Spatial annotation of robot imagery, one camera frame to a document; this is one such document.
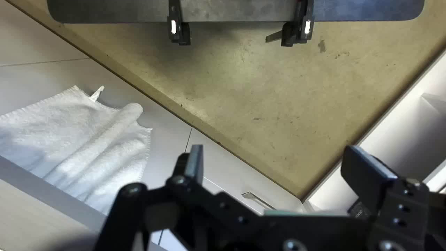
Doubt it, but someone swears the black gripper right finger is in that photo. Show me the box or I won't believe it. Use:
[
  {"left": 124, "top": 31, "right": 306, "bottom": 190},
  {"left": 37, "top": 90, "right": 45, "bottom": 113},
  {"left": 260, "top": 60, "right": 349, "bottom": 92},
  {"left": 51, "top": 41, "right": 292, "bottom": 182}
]
[{"left": 340, "top": 144, "right": 401, "bottom": 214}]

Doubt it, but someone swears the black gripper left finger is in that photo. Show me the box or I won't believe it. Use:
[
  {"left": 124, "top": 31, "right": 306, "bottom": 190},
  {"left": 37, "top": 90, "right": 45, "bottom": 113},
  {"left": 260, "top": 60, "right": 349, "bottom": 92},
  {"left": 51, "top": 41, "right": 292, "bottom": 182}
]
[{"left": 171, "top": 144, "right": 206, "bottom": 189}]

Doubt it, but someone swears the plain white terry towel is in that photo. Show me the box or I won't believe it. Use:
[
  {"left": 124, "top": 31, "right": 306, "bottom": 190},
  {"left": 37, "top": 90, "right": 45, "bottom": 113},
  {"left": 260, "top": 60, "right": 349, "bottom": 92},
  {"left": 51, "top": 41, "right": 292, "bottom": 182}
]
[{"left": 0, "top": 84, "right": 153, "bottom": 218}]

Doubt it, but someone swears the gray flat board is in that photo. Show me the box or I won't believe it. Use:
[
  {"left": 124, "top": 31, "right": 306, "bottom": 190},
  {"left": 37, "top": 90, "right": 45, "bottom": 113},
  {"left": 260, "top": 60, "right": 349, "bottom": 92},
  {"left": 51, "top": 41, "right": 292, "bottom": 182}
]
[{"left": 45, "top": 0, "right": 426, "bottom": 26}]

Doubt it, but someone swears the white base cabinet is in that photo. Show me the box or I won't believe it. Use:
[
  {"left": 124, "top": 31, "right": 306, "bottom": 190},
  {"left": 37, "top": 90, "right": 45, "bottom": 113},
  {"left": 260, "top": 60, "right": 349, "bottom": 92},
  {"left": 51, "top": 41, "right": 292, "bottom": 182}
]
[{"left": 0, "top": 0, "right": 305, "bottom": 251}]

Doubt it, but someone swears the metal base cabinet handle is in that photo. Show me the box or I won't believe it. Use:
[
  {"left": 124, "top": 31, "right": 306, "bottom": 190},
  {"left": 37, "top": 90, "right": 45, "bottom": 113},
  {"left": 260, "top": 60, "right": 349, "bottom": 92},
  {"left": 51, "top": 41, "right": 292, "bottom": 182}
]
[{"left": 239, "top": 190, "right": 275, "bottom": 212}]

